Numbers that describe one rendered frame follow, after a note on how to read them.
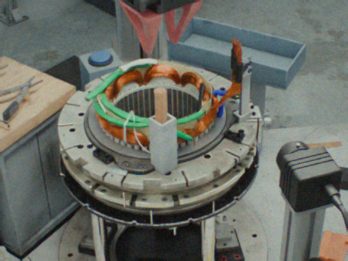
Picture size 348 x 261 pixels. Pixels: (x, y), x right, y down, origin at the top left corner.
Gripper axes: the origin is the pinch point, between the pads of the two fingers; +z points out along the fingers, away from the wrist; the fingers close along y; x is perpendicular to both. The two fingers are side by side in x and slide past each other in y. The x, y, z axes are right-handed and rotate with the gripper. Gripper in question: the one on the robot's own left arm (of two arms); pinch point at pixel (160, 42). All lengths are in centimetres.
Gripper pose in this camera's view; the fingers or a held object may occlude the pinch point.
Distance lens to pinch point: 100.3
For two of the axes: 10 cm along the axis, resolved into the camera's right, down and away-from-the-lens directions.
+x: -6.1, -5.1, 6.1
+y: 7.9, -3.7, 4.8
